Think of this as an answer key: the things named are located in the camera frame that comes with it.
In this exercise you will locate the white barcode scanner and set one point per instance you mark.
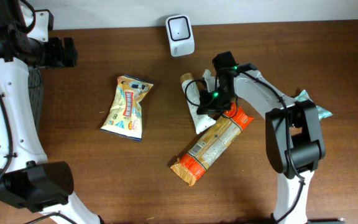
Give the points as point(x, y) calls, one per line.
point(180, 35)

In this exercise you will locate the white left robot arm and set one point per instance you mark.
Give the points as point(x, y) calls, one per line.
point(27, 179)

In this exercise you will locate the mint green wipes pouch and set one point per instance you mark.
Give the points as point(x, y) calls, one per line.
point(322, 113)

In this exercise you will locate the yellow snack bag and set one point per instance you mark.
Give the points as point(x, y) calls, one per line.
point(125, 114)

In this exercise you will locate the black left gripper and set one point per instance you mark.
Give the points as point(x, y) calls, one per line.
point(61, 59)

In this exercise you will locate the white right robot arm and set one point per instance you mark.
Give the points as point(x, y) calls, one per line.
point(294, 139)

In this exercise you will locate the orange spaghetti package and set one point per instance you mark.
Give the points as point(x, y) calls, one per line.
point(192, 166)

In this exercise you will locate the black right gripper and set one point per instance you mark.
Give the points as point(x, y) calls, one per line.
point(206, 108)

